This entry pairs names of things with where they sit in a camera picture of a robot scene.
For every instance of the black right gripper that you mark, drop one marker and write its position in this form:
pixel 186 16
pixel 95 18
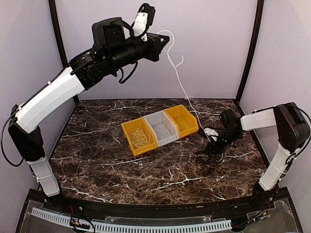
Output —
pixel 213 145

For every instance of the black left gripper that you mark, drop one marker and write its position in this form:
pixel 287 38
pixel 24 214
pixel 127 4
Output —
pixel 157 45

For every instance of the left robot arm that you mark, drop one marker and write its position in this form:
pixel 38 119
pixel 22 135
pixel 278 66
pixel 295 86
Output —
pixel 116 45

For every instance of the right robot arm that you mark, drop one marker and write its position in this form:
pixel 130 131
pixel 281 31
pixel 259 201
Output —
pixel 291 128

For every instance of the right yellow plastic bin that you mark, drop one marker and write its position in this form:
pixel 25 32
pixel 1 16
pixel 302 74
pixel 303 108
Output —
pixel 185 121

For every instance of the yellow plastic bin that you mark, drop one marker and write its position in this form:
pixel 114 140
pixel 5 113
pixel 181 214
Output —
pixel 185 121
pixel 140 137

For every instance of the white plastic bin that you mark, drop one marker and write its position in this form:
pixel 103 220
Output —
pixel 162 126

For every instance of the left yellow plastic bin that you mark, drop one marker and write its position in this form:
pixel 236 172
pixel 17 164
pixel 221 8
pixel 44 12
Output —
pixel 140 137

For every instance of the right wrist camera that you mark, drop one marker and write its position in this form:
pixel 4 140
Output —
pixel 209 133

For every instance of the black front rail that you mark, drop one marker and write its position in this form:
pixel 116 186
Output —
pixel 235 208

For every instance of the white slotted cable duct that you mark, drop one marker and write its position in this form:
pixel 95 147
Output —
pixel 97 226

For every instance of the right black frame post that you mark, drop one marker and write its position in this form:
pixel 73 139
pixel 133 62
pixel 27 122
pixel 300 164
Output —
pixel 251 50

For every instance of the black frame post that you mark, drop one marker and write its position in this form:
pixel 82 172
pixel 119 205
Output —
pixel 251 50
pixel 57 32

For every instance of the left black frame post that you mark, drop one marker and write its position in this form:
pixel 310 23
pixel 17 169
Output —
pixel 57 32

